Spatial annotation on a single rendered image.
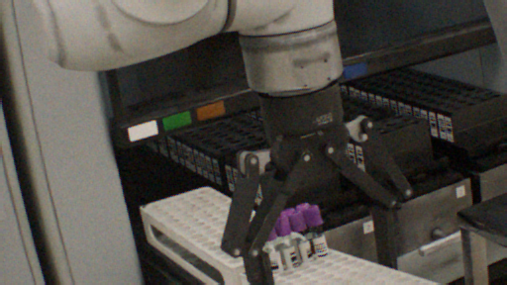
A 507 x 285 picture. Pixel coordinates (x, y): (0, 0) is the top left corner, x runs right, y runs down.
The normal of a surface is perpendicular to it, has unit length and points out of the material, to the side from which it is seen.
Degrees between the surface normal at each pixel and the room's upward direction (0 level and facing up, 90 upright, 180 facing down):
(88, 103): 90
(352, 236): 90
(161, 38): 145
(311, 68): 90
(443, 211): 90
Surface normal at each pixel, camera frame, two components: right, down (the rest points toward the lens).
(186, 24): 0.57, 0.80
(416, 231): 0.42, 0.18
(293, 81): -0.03, 0.28
